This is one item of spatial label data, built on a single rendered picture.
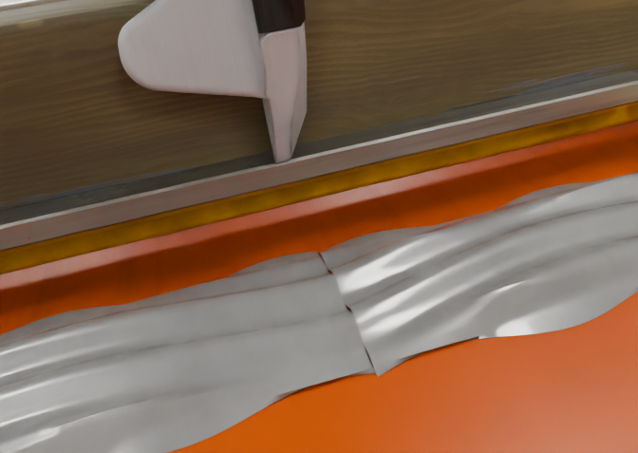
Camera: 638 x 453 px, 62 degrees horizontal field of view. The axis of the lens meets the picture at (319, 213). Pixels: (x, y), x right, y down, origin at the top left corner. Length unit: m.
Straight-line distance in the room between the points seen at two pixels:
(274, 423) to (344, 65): 0.13
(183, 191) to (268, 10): 0.08
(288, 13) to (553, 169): 0.16
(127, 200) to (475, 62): 0.15
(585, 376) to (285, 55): 0.13
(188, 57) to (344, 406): 0.12
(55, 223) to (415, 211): 0.15
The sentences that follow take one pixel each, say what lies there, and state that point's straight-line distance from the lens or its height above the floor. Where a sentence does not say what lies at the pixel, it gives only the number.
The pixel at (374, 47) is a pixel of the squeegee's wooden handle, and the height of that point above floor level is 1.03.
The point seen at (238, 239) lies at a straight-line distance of 0.24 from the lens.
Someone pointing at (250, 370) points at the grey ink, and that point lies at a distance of 0.17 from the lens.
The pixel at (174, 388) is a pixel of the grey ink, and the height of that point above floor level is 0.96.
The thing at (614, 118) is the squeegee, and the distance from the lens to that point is 0.31.
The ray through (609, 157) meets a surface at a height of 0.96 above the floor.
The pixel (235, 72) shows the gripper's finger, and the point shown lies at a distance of 0.19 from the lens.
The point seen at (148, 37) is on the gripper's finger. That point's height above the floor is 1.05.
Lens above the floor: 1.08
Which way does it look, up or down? 32 degrees down
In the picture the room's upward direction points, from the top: 8 degrees counter-clockwise
